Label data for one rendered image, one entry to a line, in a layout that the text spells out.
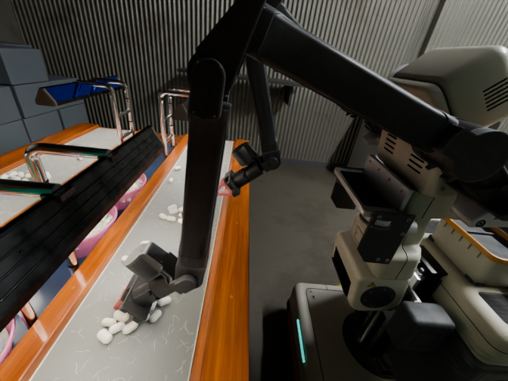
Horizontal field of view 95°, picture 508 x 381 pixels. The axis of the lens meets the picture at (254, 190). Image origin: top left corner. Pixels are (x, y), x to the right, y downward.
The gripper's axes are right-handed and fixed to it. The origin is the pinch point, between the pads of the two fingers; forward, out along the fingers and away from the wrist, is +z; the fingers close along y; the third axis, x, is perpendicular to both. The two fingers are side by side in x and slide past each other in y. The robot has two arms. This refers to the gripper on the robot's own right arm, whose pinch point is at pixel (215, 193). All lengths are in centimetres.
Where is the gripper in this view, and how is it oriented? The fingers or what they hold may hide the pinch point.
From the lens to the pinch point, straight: 88.6
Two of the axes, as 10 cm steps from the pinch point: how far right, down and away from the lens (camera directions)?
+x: 5.6, 7.1, 4.2
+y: 0.2, 5.0, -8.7
